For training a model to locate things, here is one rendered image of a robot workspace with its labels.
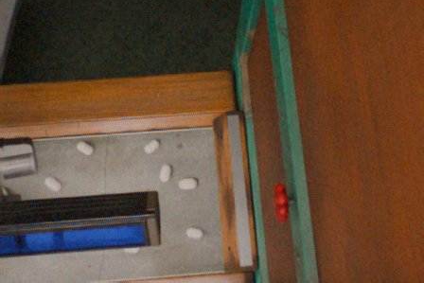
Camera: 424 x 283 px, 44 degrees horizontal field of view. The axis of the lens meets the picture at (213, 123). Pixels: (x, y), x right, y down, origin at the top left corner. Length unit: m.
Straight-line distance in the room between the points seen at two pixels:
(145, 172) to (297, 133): 0.57
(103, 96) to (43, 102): 0.13
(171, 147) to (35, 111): 0.29
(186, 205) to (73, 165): 0.25
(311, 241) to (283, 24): 0.25
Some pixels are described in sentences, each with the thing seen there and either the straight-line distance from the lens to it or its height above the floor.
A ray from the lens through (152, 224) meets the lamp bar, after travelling 0.74.
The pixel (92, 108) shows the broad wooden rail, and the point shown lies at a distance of 1.14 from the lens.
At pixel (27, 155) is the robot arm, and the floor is 0.89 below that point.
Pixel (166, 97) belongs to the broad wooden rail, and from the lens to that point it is 1.13.
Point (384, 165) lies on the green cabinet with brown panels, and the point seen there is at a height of 1.50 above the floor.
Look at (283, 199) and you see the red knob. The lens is 0.59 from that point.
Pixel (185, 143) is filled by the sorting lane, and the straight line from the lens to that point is 1.12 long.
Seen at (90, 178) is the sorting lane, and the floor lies 0.74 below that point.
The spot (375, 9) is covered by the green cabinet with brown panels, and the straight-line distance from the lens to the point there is 0.36.
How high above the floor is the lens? 1.84
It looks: 75 degrees down
